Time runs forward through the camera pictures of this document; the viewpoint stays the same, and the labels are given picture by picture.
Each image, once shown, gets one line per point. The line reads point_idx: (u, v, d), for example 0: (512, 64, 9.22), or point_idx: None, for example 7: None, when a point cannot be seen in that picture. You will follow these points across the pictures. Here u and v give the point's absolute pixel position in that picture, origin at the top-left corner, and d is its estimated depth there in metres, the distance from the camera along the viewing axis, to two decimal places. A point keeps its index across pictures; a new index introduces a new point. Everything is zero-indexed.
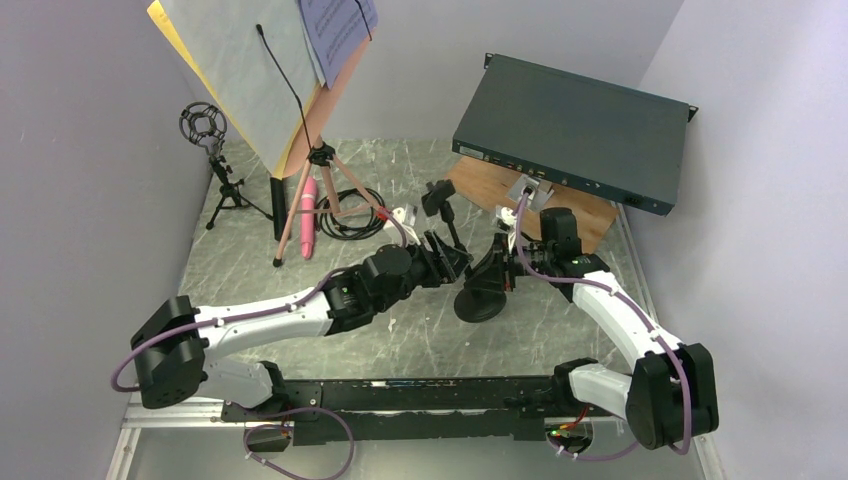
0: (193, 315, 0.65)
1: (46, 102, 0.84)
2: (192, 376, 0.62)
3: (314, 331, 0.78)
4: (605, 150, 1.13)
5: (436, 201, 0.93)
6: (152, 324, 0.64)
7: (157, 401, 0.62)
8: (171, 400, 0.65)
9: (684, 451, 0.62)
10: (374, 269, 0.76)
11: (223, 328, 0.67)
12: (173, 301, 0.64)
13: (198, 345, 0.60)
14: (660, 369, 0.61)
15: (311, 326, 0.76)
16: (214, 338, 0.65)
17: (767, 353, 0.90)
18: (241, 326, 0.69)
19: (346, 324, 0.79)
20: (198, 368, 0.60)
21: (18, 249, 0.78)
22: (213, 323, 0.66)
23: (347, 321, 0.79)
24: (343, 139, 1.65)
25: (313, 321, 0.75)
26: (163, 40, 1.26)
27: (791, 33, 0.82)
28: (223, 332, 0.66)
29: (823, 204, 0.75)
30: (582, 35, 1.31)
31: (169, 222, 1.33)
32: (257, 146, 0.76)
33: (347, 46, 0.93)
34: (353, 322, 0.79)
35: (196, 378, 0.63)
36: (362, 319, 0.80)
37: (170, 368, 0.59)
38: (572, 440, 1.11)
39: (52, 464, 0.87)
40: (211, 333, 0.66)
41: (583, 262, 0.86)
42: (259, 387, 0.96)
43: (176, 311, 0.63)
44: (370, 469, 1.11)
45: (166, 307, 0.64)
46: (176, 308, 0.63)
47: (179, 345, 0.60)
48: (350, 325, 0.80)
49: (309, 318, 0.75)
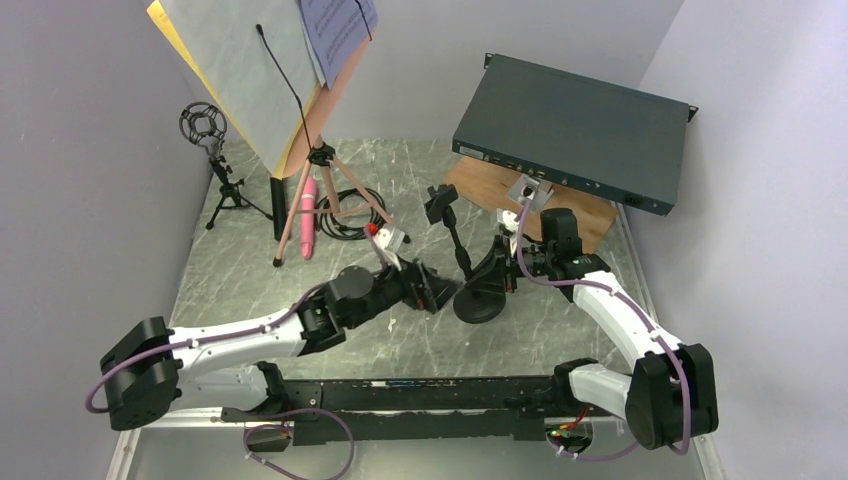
0: (168, 336, 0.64)
1: (46, 102, 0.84)
2: (165, 397, 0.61)
3: (288, 352, 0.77)
4: (605, 150, 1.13)
5: (439, 207, 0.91)
6: (124, 346, 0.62)
7: (126, 423, 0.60)
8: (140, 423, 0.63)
9: (683, 451, 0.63)
10: (338, 293, 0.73)
11: (197, 349, 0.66)
12: (148, 322, 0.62)
13: (172, 367, 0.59)
14: (660, 370, 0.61)
15: (285, 347, 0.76)
16: (189, 358, 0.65)
17: (767, 353, 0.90)
18: (216, 347, 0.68)
19: (319, 344, 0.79)
20: (170, 391, 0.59)
21: (18, 249, 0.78)
22: (187, 344, 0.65)
23: (321, 342, 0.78)
24: (344, 139, 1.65)
25: (286, 343, 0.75)
26: (163, 40, 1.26)
27: (790, 33, 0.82)
28: (197, 353, 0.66)
29: (823, 205, 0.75)
30: (582, 35, 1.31)
31: (169, 222, 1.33)
32: (257, 146, 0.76)
33: (347, 46, 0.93)
34: (324, 343, 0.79)
35: (167, 400, 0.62)
36: (333, 340, 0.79)
37: (142, 391, 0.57)
38: (572, 440, 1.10)
39: (52, 464, 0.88)
40: (185, 354, 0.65)
41: (584, 261, 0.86)
42: (252, 391, 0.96)
43: (150, 333, 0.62)
44: (370, 469, 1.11)
45: (139, 328, 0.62)
46: (151, 329, 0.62)
47: (151, 369, 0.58)
48: (323, 344, 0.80)
49: (283, 340, 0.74)
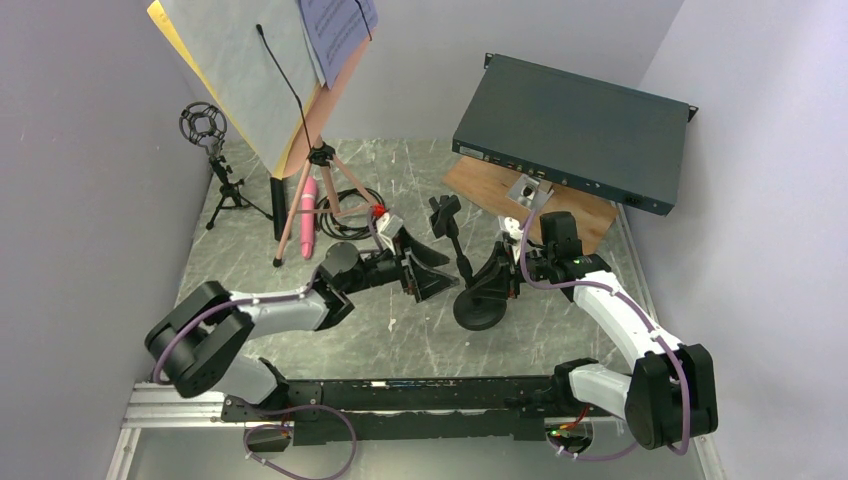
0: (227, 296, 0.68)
1: (46, 102, 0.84)
2: (231, 358, 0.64)
3: (311, 322, 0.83)
4: (605, 150, 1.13)
5: (444, 219, 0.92)
6: (182, 311, 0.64)
7: (192, 385, 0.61)
8: (201, 390, 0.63)
9: (682, 451, 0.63)
10: (332, 270, 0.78)
11: (257, 306, 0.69)
12: (207, 284, 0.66)
13: (245, 318, 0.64)
14: (660, 370, 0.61)
15: (312, 315, 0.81)
16: (253, 313, 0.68)
17: (767, 353, 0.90)
18: (270, 305, 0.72)
19: (334, 318, 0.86)
20: (242, 342, 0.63)
21: (18, 250, 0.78)
22: (249, 301, 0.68)
23: (335, 315, 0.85)
24: (344, 139, 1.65)
25: (315, 309, 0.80)
26: (163, 40, 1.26)
27: (790, 33, 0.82)
28: (258, 310, 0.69)
29: (823, 204, 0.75)
30: (582, 35, 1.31)
31: (169, 222, 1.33)
32: (257, 146, 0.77)
33: (347, 46, 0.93)
34: (338, 315, 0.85)
35: (230, 361, 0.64)
36: (344, 312, 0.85)
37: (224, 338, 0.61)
38: (572, 440, 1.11)
39: (52, 464, 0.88)
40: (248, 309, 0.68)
41: (584, 262, 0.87)
42: (263, 380, 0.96)
43: (212, 292, 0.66)
44: (370, 469, 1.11)
45: (199, 291, 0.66)
46: (211, 289, 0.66)
47: (226, 321, 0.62)
48: (338, 318, 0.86)
49: (312, 305, 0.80)
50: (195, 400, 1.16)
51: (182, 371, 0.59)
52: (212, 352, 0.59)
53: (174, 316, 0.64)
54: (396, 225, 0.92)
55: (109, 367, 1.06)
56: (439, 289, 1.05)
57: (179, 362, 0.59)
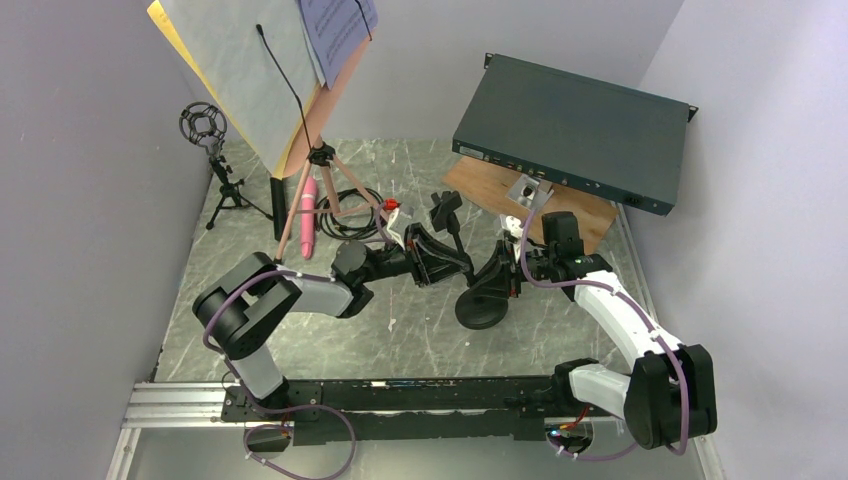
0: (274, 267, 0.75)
1: (46, 102, 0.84)
2: (274, 324, 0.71)
3: (336, 307, 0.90)
4: (605, 150, 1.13)
5: (443, 215, 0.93)
6: (232, 278, 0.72)
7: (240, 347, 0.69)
8: (246, 351, 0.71)
9: (681, 451, 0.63)
10: (344, 269, 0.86)
11: (300, 279, 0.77)
12: (256, 254, 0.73)
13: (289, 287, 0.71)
14: (660, 370, 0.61)
15: (339, 300, 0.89)
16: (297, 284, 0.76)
17: (767, 352, 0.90)
18: (309, 282, 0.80)
19: (354, 307, 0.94)
20: (286, 309, 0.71)
21: (17, 249, 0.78)
22: (294, 273, 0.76)
23: (356, 304, 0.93)
24: (344, 139, 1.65)
25: (340, 295, 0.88)
26: (163, 40, 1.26)
27: (790, 33, 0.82)
28: (301, 283, 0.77)
29: (823, 204, 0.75)
30: (582, 35, 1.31)
31: (169, 222, 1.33)
32: (257, 145, 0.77)
33: (347, 46, 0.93)
34: (359, 303, 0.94)
35: (273, 327, 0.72)
36: (364, 300, 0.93)
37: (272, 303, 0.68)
38: (572, 440, 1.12)
39: (51, 463, 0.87)
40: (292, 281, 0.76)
41: (586, 261, 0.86)
42: (271, 374, 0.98)
43: (261, 262, 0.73)
44: (370, 469, 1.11)
45: (249, 260, 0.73)
46: (260, 259, 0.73)
47: (273, 289, 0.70)
48: (359, 306, 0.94)
49: (341, 291, 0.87)
50: (195, 399, 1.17)
51: (233, 331, 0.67)
52: (262, 315, 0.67)
53: (226, 282, 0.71)
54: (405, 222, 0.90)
55: (109, 367, 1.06)
56: (448, 274, 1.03)
57: (231, 324, 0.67)
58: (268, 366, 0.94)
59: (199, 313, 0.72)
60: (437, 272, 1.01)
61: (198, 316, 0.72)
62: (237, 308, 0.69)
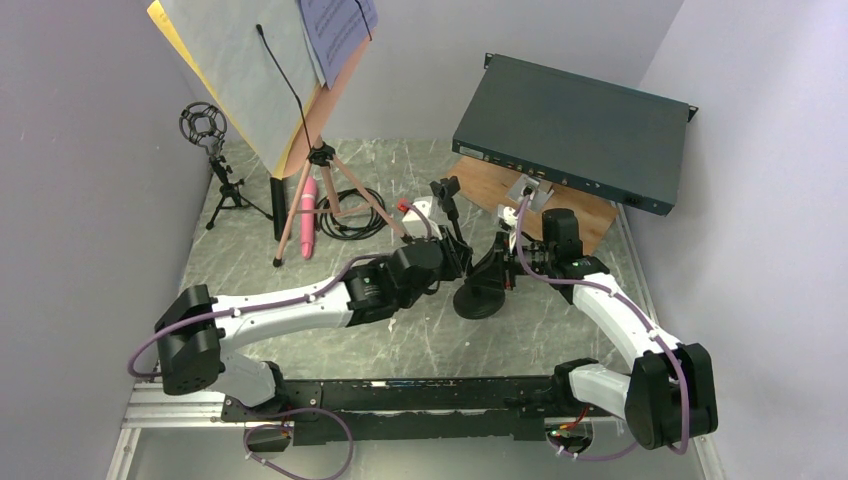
0: (210, 304, 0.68)
1: (45, 102, 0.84)
2: (206, 369, 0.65)
3: (334, 322, 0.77)
4: (605, 150, 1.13)
5: (446, 200, 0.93)
6: (172, 312, 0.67)
7: (173, 387, 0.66)
8: (186, 387, 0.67)
9: (683, 451, 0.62)
10: (407, 261, 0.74)
11: (239, 318, 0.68)
12: (191, 290, 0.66)
13: (214, 337, 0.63)
14: (659, 369, 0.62)
15: (331, 317, 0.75)
16: (231, 328, 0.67)
17: (767, 353, 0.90)
18: (258, 316, 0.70)
19: (368, 314, 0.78)
20: (212, 359, 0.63)
21: (18, 249, 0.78)
22: (229, 313, 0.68)
23: (369, 313, 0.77)
24: (344, 140, 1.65)
25: (332, 312, 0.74)
26: (163, 40, 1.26)
27: (790, 34, 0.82)
28: (238, 323, 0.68)
29: (823, 205, 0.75)
30: (582, 35, 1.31)
31: (169, 222, 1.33)
32: (257, 145, 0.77)
33: (347, 46, 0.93)
34: (374, 314, 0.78)
35: (208, 371, 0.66)
36: (384, 311, 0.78)
37: (189, 356, 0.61)
38: (572, 440, 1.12)
39: (51, 463, 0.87)
40: (227, 323, 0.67)
41: (583, 264, 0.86)
42: (260, 388, 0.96)
43: (194, 300, 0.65)
44: (370, 469, 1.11)
45: (186, 295, 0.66)
46: (195, 296, 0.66)
47: (195, 339, 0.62)
48: (373, 315, 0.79)
49: (328, 309, 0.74)
50: (195, 400, 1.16)
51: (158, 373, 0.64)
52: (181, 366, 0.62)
53: (167, 316, 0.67)
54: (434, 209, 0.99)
55: (109, 367, 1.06)
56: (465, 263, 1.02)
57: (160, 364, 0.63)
58: (257, 381, 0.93)
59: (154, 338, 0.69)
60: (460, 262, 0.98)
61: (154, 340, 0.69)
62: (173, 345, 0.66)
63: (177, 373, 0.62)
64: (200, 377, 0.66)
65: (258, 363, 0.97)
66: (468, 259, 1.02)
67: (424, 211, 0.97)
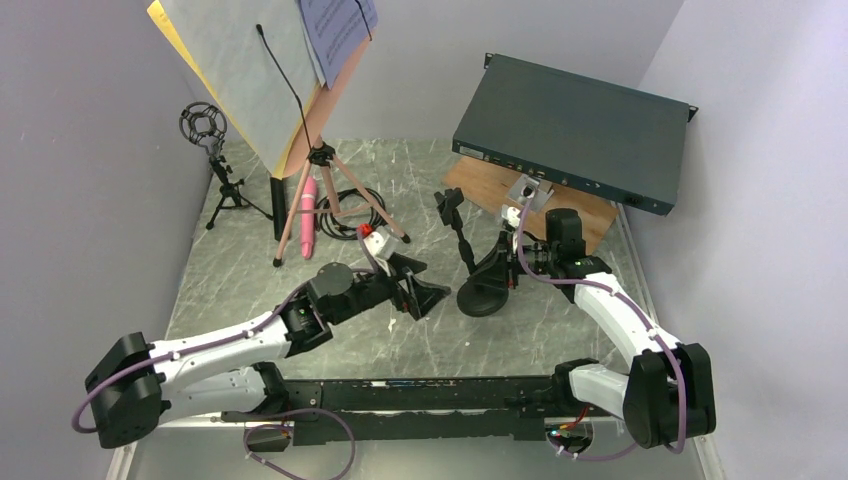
0: (148, 352, 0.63)
1: (47, 103, 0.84)
2: (149, 416, 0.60)
3: (274, 354, 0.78)
4: (605, 150, 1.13)
5: (449, 211, 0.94)
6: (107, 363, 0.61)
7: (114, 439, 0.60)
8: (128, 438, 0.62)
9: (680, 450, 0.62)
10: (317, 291, 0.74)
11: (179, 361, 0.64)
12: (127, 339, 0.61)
13: (155, 380, 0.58)
14: (657, 368, 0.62)
15: (271, 350, 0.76)
16: (171, 371, 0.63)
17: (767, 354, 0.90)
18: (198, 356, 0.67)
19: (306, 344, 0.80)
20: (155, 404, 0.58)
21: (18, 248, 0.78)
22: (169, 357, 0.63)
23: (307, 342, 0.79)
24: (344, 140, 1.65)
25: (271, 345, 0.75)
26: (163, 39, 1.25)
27: (789, 34, 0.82)
28: (179, 366, 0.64)
29: (823, 205, 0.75)
30: (582, 35, 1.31)
31: (169, 222, 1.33)
32: (257, 145, 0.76)
33: (347, 46, 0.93)
34: (311, 342, 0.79)
35: (153, 416, 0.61)
36: (320, 339, 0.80)
37: (126, 406, 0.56)
38: (573, 440, 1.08)
39: (52, 462, 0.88)
40: (167, 367, 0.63)
41: (585, 264, 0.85)
42: (240, 399, 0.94)
43: (130, 348, 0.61)
44: (370, 469, 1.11)
45: (119, 345, 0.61)
46: (130, 345, 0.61)
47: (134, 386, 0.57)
48: (311, 345, 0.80)
49: (267, 344, 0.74)
50: None
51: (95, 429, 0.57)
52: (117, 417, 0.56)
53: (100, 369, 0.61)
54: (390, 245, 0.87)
55: None
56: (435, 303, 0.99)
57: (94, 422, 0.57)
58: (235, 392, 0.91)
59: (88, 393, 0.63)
60: (425, 304, 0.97)
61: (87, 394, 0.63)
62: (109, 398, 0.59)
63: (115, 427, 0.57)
64: (142, 424, 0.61)
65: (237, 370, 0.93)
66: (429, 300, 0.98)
67: (372, 248, 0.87)
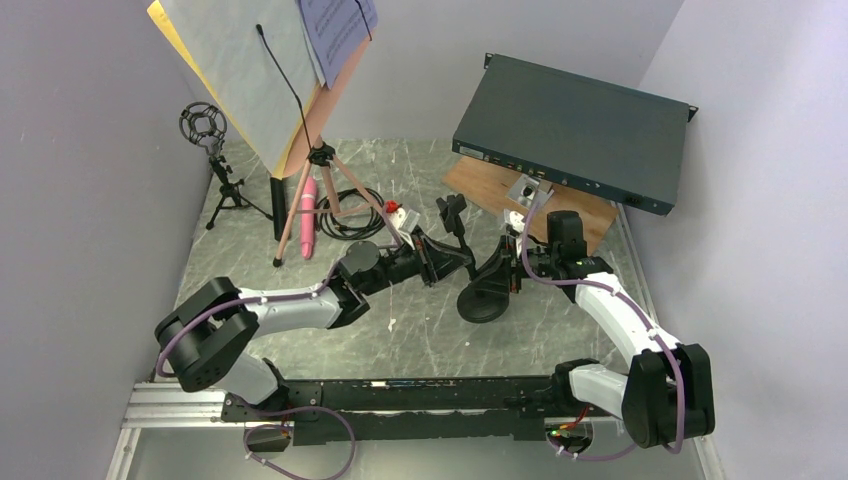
0: (236, 293, 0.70)
1: (47, 103, 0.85)
2: (235, 355, 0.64)
3: (323, 321, 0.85)
4: (605, 150, 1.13)
5: (452, 219, 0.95)
6: (191, 305, 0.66)
7: (195, 381, 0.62)
8: (204, 386, 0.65)
9: (677, 451, 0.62)
10: (349, 269, 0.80)
11: (266, 305, 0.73)
12: (216, 281, 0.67)
13: (248, 317, 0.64)
14: (657, 368, 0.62)
15: (326, 314, 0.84)
16: (260, 312, 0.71)
17: (767, 353, 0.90)
18: (279, 305, 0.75)
19: (348, 315, 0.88)
20: (247, 339, 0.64)
21: (18, 249, 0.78)
22: (257, 299, 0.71)
23: (349, 313, 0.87)
24: (344, 139, 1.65)
25: (327, 308, 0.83)
26: (163, 40, 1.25)
27: (789, 33, 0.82)
28: (265, 309, 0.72)
29: (824, 205, 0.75)
30: (581, 35, 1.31)
31: (169, 222, 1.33)
32: (257, 145, 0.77)
33: (347, 47, 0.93)
34: (352, 314, 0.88)
35: (234, 358, 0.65)
36: (358, 311, 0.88)
37: (226, 336, 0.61)
38: (572, 439, 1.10)
39: (51, 462, 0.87)
40: (256, 308, 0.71)
41: (586, 263, 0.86)
42: (264, 381, 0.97)
43: (220, 289, 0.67)
44: (369, 469, 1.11)
45: (208, 287, 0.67)
46: (220, 286, 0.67)
47: (231, 319, 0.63)
48: (351, 316, 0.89)
49: (326, 305, 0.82)
50: (195, 399, 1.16)
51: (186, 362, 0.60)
52: (215, 349, 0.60)
53: (183, 311, 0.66)
54: (412, 220, 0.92)
55: (110, 366, 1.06)
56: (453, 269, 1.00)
57: (179, 361, 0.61)
58: (257, 375, 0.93)
59: (163, 338, 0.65)
60: (442, 269, 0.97)
61: (161, 340, 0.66)
62: (198, 335, 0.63)
63: (207, 361, 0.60)
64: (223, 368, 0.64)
65: (257, 360, 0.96)
66: (450, 266, 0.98)
67: (395, 223, 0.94)
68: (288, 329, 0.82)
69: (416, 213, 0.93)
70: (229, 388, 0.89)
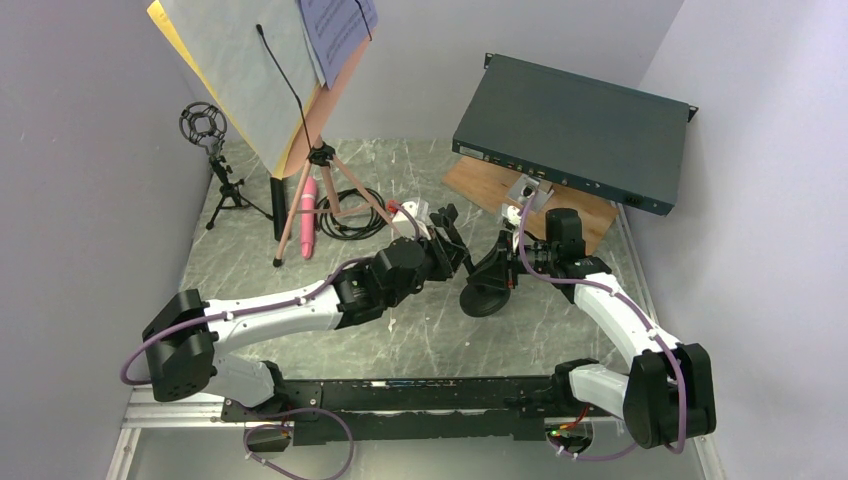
0: (203, 308, 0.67)
1: (47, 104, 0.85)
2: (201, 372, 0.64)
3: (322, 325, 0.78)
4: (606, 150, 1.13)
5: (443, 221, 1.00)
6: (163, 319, 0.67)
7: (169, 393, 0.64)
8: (184, 394, 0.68)
9: (680, 450, 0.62)
10: (387, 262, 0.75)
11: (232, 321, 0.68)
12: (183, 294, 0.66)
13: (206, 338, 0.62)
14: (657, 368, 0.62)
15: (322, 319, 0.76)
16: (224, 331, 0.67)
17: (767, 353, 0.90)
18: (250, 319, 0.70)
19: (356, 316, 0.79)
20: (208, 359, 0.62)
21: (18, 249, 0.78)
22: (222, 316, 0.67)
23: (357, 314, 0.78)
24: (344, 139, 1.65)
25: (322, 314, 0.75)
26: (163, 39, 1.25)
27: (788, 34, 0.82)
28: (231, 326, 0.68)
29: (823, 205, 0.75)
30: (581, 36, 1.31)
31: (169, 222, 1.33)
32: (257, 145, 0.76)
33: (346, 47, 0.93)
34: (362, 315, 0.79)
35: (204, 373, 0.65)
36: (371, 312, 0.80)
37: (182, 359, 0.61)
38: (573, 440, 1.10)
39: (52, 462, 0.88)
40: (220, 326, 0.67)
41: (585, 263, 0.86)
42: (259, 386, 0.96)
43: (185, 304, 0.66)
44: (369, 469, 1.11)
45: (176, 301, 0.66)
46: (186, 301, 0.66)
47: (189, 339, 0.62)
48: (359, 318, 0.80)
49: (318, 312, 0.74)
50: (196, 400, 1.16)
51: (153, 378, 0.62)
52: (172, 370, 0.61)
53: (157, 323, 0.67)
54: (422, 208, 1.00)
55: (110, 366, 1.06)
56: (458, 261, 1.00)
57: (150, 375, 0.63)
58: (253, 382, 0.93)
59: None
60: (452, 262, 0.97)
61: None
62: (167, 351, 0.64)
63: (170, 379, 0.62)
64: (194, 382, 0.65)
65: (255, 362, 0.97)
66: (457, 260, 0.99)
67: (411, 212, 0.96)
68: (281, 335, 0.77)
69: (425, 201, 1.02)
70: (227, 392, 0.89)
